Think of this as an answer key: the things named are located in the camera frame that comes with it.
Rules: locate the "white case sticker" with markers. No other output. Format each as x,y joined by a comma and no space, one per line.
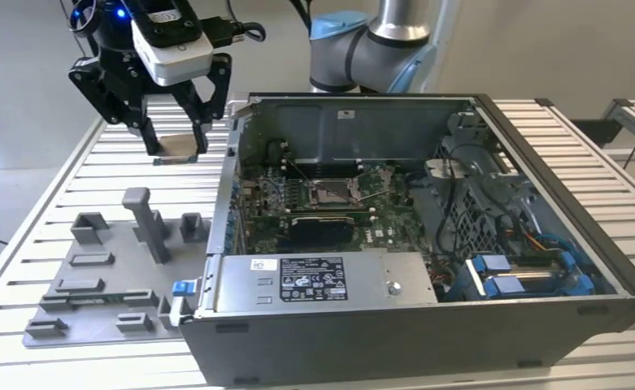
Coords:
345,114

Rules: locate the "black bracket block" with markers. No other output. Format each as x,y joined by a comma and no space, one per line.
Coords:
596,132

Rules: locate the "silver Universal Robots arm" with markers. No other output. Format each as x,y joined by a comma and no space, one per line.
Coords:
349,53

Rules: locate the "grey parts rack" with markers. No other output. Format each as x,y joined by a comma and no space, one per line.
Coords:
127,252

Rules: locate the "CPU socket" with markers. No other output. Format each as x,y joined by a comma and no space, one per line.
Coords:
330,195

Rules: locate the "grey metal drive cage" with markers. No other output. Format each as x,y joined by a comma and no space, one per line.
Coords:
474,170

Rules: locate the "hard disk in blue carrier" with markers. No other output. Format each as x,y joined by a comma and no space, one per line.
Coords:
504,286
488,263

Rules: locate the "black expansion slot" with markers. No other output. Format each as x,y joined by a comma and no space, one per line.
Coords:
327,210

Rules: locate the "blue case latch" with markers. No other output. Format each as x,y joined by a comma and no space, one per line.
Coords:
182,288

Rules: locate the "green motherboard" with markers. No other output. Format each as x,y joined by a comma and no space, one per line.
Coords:
393,219

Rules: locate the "open black PC case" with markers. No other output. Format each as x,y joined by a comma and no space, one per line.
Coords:
349,345

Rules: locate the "CPU chip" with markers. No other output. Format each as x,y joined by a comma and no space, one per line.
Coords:
175,148

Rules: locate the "black power supply label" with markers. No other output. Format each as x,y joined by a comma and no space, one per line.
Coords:
313,278

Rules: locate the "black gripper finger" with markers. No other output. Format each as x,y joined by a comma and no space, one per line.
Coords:
216,97
116,109

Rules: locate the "silver power supply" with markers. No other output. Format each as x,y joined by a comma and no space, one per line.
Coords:
240,284

